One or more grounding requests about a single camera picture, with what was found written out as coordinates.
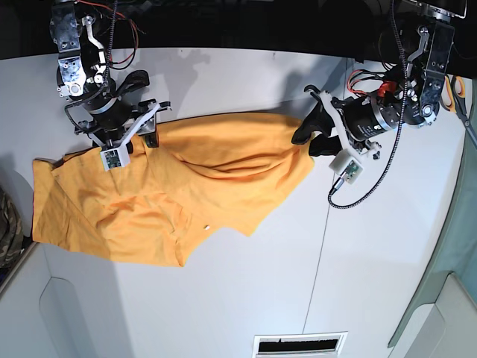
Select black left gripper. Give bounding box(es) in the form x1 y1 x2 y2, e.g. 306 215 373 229
291 85 402 157

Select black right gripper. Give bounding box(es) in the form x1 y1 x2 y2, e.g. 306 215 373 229
75 98 171 154

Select orange t-shirt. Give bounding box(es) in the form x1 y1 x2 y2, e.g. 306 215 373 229
32 113 314 267

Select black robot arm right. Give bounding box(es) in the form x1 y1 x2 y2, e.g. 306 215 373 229
49 1 159 153

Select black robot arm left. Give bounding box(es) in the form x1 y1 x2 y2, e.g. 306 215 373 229
291 1 468 160

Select camouflage cloth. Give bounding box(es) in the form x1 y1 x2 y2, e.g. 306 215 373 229
1 189 24 269

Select white vent grille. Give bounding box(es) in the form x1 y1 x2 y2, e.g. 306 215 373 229
252 332 348 358

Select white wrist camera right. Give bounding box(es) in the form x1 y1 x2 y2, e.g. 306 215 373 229
100 146 130 172

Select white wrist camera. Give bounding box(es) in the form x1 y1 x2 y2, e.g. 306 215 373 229
329 149 364 184
100 146 130 172

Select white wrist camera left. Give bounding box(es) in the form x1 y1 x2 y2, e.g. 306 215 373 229
329 149 364 184

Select braided black camera cable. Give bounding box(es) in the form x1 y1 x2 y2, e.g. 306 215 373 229
327 0 407 210

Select orange handled scissors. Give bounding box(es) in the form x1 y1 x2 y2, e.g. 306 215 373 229
440 75 476 147

